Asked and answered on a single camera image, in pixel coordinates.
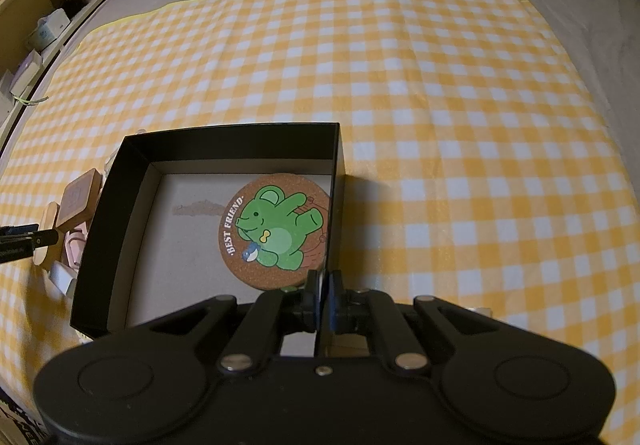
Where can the pink eyelash curler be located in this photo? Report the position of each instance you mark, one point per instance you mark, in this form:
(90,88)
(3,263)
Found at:
(75,245)

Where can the rectangular wooden block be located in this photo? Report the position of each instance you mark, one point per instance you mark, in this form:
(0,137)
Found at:
(80,197)

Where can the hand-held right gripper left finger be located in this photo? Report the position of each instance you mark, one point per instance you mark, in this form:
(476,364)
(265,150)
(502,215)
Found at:
(314,305)

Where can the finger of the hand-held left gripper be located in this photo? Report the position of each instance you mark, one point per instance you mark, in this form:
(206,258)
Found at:
(20,250)

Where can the white box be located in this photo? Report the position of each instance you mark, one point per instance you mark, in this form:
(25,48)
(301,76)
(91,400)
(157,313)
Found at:
(47,27)

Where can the black cardboard box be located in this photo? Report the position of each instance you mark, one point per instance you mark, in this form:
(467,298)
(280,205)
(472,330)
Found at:
(125,185)

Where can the yellow white checked cloth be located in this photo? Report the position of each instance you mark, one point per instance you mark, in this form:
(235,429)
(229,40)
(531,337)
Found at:
(400,75)

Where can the cork coaster with green bear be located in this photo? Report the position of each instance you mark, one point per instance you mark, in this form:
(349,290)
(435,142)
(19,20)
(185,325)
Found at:
(280,225)

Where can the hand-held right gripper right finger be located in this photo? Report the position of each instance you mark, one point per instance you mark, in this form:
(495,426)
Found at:
(332,310)

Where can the white charger plug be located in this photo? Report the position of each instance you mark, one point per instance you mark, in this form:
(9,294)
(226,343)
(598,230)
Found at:
(62,277)

